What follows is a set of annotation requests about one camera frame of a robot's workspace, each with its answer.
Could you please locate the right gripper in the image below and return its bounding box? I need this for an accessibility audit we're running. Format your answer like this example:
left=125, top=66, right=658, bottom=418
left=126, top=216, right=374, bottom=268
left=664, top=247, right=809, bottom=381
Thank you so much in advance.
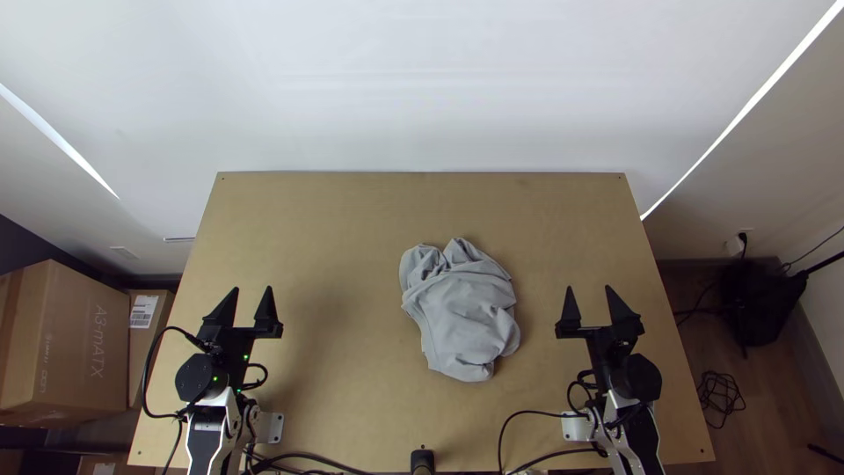
left=555, top=284, right=646, bottom=382

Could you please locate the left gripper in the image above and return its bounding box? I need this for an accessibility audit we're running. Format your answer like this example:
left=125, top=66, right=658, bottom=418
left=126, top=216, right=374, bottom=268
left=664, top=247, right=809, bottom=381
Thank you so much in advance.
left=196, top=284, right=285, bottom=374

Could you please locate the grey t-shirt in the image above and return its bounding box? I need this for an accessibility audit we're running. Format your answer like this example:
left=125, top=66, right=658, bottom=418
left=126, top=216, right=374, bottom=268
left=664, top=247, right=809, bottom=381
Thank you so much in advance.
left=397, top=237, right=522, bottom=384

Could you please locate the small labelled cardboard box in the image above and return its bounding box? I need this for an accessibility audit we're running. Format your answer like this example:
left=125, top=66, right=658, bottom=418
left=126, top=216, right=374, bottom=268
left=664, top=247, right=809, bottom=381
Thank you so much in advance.
left=127, top=288, right=177, bottom=409

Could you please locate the black bag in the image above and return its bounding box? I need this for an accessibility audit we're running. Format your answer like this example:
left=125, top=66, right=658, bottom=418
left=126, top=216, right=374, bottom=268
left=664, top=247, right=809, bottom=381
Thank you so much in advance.
left=717, top=259, right=810, bottom=349

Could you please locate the large cardboard box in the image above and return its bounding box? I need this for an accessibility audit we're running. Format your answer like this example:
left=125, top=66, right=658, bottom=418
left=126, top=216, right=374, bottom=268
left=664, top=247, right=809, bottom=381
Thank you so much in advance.
left=0, top=258, right=132, bottom=414

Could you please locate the coiled black cable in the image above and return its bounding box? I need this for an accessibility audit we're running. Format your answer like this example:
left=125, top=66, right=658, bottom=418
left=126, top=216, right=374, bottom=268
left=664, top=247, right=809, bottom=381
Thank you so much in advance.
left=695, top=369, right=748, bottom=431

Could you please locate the white wall outlet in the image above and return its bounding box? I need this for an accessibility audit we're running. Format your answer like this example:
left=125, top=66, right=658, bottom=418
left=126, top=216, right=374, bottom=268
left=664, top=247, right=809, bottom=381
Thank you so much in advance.
left=724, top=230, right=754, bottom=259

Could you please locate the black camera stand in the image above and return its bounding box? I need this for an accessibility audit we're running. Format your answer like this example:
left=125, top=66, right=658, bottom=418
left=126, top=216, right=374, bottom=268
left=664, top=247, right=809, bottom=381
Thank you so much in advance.
left=794, top=249, right=844, bottom=281

